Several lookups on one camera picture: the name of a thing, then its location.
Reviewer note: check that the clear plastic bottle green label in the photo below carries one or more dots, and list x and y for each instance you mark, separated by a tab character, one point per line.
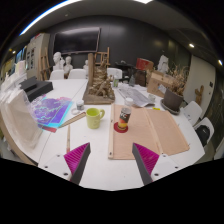
116	82

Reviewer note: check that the wooden paintbrush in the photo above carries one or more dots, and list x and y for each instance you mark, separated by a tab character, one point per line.
68	138

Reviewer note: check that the small black box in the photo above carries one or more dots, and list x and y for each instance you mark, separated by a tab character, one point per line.
28	82

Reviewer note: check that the wooden sculpture on board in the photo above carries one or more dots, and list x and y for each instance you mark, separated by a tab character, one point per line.
100	88

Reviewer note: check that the purple and teal print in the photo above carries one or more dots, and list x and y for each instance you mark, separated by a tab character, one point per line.
51	111

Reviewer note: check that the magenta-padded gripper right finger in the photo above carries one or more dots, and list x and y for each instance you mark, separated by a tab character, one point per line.
148	160

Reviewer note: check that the red box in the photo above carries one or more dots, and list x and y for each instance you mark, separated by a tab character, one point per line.
144	64

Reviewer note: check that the small white cup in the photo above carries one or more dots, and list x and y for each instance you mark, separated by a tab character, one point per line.
151	98

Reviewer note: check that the flat round red coaster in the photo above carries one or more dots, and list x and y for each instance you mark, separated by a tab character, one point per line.
116	129

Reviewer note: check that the dried plant in grey pot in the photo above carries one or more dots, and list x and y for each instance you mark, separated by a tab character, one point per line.
172	100

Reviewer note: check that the flat wooden ruler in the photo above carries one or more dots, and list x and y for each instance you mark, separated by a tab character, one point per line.
71	120

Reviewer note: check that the tall wooden easel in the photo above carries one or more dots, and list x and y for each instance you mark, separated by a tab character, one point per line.
44	65

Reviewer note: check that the wooden figure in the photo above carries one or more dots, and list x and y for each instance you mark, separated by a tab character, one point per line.
199	95

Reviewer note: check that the long wooden slat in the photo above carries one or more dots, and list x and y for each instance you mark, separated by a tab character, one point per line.
111	133

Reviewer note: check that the white plastic-wrapped panel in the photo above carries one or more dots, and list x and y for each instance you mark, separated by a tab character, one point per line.
20	116

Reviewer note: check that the white plastic chair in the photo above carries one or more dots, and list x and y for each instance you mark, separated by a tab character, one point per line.
193	111
208	122
77	73
115	72
56	74

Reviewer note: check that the large white plaster bust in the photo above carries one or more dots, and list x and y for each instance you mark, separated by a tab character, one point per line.
58	60

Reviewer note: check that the small wooden easel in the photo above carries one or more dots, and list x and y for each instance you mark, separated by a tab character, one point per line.
103	55

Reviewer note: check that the small yellow item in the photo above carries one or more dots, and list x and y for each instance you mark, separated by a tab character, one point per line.
156	108

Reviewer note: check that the light green mug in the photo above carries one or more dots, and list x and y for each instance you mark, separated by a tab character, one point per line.
93	118

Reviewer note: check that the beige cabinet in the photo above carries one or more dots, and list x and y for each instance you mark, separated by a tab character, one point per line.
35	53

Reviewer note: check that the large black box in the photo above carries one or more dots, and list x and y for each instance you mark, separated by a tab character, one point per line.
40	90

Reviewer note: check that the small jar white lid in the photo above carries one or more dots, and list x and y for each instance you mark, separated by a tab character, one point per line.
80	105

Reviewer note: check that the long ceiling light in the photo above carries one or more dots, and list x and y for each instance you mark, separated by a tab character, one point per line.
43	15

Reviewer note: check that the small white plaster bust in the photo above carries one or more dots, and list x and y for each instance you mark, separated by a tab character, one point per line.
68	64

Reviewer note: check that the dark-labelled drink bottle white cap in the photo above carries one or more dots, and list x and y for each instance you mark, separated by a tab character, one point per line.
125	116

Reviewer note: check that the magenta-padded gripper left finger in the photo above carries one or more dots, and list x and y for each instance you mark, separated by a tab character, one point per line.
75	160

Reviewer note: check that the black wall screen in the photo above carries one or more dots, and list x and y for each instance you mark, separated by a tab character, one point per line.
76	40

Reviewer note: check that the grey newspaper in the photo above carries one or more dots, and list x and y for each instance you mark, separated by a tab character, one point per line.
135	96

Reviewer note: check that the brown cardboard box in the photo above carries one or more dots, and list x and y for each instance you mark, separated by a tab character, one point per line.
156	83

